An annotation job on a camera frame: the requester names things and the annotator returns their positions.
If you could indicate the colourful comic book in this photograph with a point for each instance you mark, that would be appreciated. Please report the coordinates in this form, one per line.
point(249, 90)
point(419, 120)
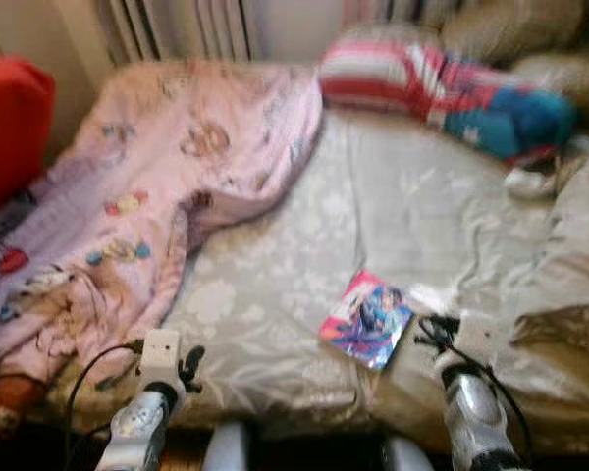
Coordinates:
point(368, 319)

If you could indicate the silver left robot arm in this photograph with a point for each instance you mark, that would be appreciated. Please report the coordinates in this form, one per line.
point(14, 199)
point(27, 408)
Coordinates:
point(137, 432)

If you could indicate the grey left robot leg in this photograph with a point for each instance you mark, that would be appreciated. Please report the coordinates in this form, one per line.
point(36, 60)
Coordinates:
point(226, 449)

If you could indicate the grey robot leg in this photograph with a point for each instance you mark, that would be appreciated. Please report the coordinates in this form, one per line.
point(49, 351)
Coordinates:
point(226, 449)
point(407, 456)

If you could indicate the grey right robot leg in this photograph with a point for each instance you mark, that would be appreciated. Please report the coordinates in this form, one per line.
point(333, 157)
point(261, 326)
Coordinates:
point(407, 456)

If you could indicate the grey floral bedspread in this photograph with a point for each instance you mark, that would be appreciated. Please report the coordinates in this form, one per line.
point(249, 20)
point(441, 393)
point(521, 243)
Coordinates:
point(373, 216)

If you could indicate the white sock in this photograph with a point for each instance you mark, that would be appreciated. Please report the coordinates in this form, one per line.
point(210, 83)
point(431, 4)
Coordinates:
point(528, 182)

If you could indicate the orange plush toy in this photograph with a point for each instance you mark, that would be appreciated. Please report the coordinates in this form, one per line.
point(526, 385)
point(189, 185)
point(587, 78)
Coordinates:
point(5, 402)

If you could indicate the pink cartoon bear blanket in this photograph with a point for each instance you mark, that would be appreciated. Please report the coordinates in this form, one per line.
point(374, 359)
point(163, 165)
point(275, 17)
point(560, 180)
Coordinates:
point(157, 177)

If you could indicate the red white blue striped blanket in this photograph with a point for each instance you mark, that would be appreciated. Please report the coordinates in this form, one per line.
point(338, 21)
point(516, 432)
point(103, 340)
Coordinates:
point(422, 83)

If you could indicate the red fabric armchair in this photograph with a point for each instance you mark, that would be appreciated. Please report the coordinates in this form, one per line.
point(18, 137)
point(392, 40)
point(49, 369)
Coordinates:
point(10, 128)

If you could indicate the white radiator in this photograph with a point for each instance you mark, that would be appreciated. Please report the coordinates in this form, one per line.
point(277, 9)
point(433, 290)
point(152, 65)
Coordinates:
point(177, 29)

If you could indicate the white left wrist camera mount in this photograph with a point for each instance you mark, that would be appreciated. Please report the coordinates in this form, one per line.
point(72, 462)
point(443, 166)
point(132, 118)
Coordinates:
point(160, 353)

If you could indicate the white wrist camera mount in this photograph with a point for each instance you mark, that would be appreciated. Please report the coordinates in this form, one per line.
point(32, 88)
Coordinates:
point(160, 353)
point(479, 339)

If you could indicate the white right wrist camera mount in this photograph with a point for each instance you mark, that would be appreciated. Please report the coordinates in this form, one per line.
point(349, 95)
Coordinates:
point(479, 339)

